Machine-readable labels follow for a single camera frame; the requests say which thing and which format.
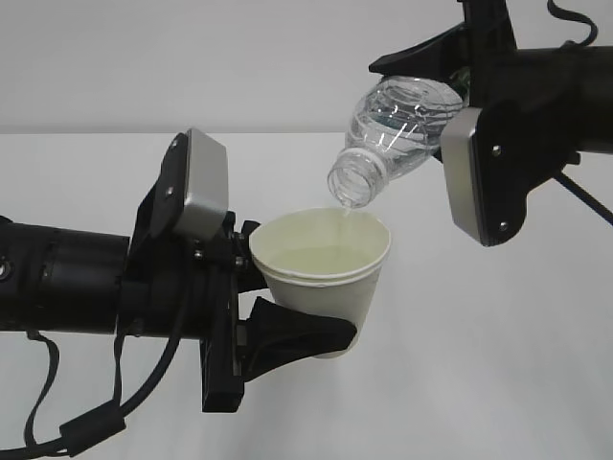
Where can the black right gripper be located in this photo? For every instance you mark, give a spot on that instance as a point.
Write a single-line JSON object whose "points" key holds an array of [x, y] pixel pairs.
{"points": [[485, 34]]}

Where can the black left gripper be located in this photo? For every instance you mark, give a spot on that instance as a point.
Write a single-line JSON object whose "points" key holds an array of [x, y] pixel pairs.
{"points": [[274, 335]]}

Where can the white paper cup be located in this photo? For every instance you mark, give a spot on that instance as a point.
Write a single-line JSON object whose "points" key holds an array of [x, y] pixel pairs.
{"points": [[323, 261]]}

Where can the clear water bottle green label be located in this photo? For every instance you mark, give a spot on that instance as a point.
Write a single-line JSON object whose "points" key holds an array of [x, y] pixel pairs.
{"points": [[394, 128]]}

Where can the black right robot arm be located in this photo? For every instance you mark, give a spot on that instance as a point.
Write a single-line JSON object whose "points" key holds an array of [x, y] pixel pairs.
{"points": [[530, 114]]}

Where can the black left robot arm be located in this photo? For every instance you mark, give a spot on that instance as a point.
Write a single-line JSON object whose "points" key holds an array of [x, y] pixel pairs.
{"points": [[179, 275]]}

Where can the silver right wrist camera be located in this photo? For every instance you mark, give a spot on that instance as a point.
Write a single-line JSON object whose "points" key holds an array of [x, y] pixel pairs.
{"points": [[459, 155]]}

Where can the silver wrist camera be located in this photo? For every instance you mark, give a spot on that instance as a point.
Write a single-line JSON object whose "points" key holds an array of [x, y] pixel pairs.
{"points": [[459, 155], [206, 193]]}

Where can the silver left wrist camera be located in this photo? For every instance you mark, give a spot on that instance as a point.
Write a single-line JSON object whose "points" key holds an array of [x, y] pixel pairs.
{"points": [[206, 193]]}

